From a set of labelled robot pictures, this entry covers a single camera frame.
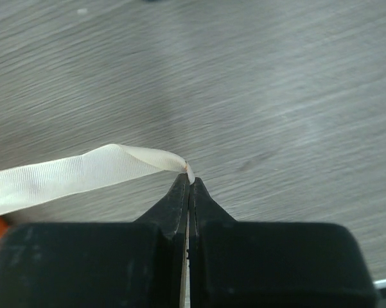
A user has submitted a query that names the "cream printed ribbon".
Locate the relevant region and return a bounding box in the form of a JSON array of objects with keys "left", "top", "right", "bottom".
[{"left": 0, "top": 144, "right": 195, "bottom": 216}]

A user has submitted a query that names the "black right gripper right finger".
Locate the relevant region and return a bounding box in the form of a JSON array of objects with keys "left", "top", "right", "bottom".
[{"left": 189, "top": 178, "right": 380, "bottom": 307}]

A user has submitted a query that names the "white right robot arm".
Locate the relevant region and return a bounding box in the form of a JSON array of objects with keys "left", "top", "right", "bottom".
[{"left": 0, "top": 175, "right": 386, "bottom": 307}]

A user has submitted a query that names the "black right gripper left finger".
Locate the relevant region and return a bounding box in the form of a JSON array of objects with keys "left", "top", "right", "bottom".
[{"left": 0, "top": 175, "right": 189, "bottom": 307}]

